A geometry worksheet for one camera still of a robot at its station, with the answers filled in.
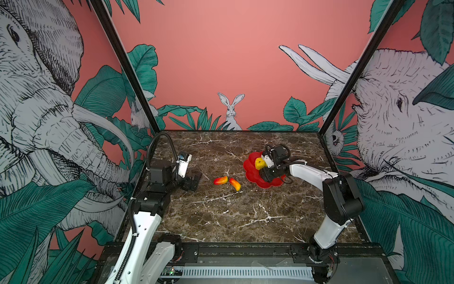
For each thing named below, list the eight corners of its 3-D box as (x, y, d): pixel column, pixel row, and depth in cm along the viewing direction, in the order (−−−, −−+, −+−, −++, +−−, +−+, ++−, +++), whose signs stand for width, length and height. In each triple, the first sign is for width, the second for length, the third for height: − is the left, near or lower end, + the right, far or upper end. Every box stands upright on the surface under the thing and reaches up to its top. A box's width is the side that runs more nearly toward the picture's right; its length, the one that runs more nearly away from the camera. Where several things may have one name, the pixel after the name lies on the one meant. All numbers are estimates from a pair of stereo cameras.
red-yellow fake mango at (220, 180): (214, 185, 97) (213, 183, 95) (213, 180, 99) (212, 178, 97) (228, 182, 98) (228, 180, 96) (227, 177, 100) (227, 175, 98)
